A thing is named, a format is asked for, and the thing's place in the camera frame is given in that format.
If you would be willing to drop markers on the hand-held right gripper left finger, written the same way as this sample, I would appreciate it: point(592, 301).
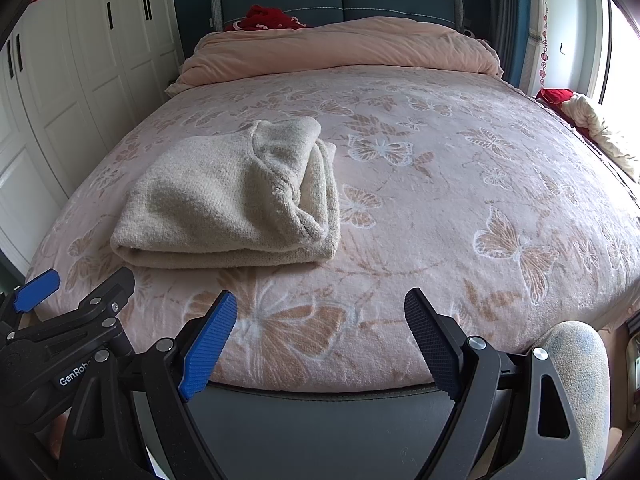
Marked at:
point(207, 345)

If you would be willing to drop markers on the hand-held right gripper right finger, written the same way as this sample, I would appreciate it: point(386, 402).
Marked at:
point(432, 340)

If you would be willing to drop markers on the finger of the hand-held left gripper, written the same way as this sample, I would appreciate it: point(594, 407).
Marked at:
point(35, 290)
point(107, 292)

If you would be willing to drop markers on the cream knit towel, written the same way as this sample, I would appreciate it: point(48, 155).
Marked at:
point(210, 200)

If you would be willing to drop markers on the dark leather bed footboard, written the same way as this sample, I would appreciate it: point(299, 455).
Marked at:
point(325, 435)

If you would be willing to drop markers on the person's fluffy trouser leg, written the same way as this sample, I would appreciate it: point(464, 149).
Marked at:
point(580, 385)

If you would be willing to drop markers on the pink butterfly blanket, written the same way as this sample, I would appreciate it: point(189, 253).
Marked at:
point(425, 185)

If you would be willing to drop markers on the white wardrobe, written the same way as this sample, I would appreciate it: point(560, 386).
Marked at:
point(75, 85)

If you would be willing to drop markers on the cream knitted throw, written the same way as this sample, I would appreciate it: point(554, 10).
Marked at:
point(605, 130)

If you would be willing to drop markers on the pink duvet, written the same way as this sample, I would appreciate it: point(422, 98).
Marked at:
point(350, 45)

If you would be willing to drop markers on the red garment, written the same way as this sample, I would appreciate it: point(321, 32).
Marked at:
point(265, 17)

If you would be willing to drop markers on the grey curtain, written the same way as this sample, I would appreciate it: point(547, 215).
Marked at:
point(502, 15)

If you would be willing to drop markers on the blue upholstered headboard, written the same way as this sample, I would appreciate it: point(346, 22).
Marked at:
point(390, 5)

